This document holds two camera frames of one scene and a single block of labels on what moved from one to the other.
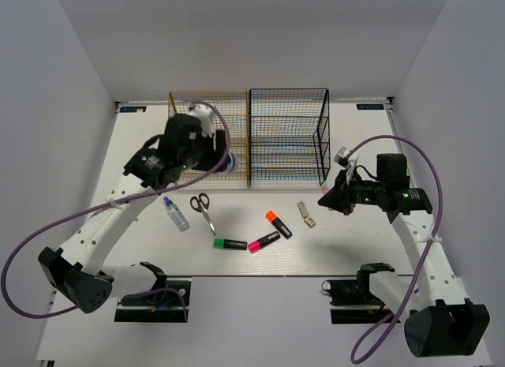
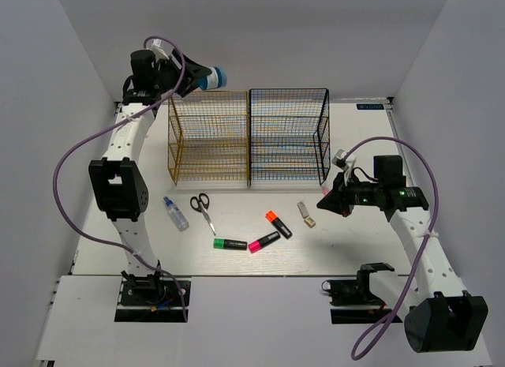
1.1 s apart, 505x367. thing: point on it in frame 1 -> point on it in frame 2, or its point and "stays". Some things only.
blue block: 233,165 -> 216,79
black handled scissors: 200,204 stays
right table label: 370,106 stays
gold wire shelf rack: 233,105 stays
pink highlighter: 256,245 stays
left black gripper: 217,160 -> 188,84
